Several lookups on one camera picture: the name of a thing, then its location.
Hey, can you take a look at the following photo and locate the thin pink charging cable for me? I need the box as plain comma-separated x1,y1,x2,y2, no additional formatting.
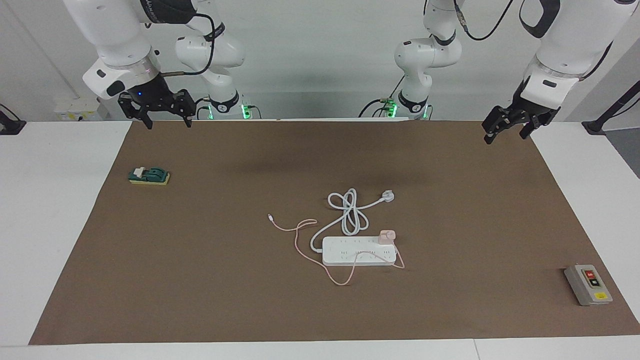
267,214,406,287

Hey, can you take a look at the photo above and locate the white power strip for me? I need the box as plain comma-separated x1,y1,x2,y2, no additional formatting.
321,236,398,267

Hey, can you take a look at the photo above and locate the small black table clamp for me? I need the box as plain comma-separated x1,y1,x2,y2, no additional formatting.
0,104,27,136

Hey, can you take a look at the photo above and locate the brown table mat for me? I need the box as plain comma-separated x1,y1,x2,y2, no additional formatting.
28,120,640,346

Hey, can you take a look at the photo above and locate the green knife switch yellow base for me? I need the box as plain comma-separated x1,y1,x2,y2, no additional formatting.
128,166,171,186

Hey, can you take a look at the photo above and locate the white wall socket box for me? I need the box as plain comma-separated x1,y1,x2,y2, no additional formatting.
54,97,103,122

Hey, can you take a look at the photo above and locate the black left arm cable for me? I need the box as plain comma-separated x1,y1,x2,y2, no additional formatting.
452,0,516,42

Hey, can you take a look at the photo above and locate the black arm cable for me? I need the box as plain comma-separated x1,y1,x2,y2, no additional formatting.
165,12,226,77
452,0,516,42

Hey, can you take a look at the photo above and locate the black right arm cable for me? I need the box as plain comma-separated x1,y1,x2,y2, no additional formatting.
165,12,226,77

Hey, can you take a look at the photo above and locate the white power cord with plug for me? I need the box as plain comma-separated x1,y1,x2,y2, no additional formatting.
310,188,397,252

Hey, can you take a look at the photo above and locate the grey push button switch box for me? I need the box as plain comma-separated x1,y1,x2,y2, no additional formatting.
564,264,613,307

